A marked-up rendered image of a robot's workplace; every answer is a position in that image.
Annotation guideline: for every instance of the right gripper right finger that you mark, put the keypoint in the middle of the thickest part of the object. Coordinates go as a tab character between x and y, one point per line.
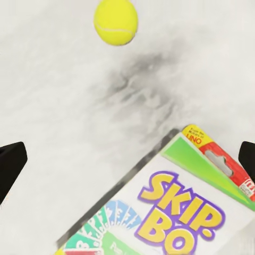
247	158

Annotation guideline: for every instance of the tennis ball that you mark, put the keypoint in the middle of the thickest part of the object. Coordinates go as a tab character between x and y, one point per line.
116	21

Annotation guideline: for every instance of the board game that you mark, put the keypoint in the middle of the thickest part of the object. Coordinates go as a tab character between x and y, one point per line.
180	203

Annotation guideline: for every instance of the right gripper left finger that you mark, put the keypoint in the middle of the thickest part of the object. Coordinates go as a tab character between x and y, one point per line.
13	158

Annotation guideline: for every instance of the desk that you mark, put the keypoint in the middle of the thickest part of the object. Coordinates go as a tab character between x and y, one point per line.
91	115

